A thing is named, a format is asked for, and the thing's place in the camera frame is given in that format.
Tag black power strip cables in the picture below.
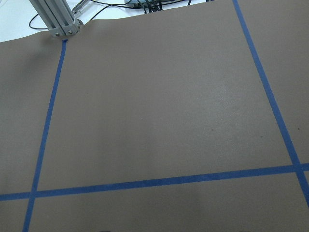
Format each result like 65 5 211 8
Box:
124 0 193 14

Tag black cable on table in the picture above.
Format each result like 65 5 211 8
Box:
28 0 145 30

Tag aluminium profile post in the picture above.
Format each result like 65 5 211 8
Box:
30 0 81 37

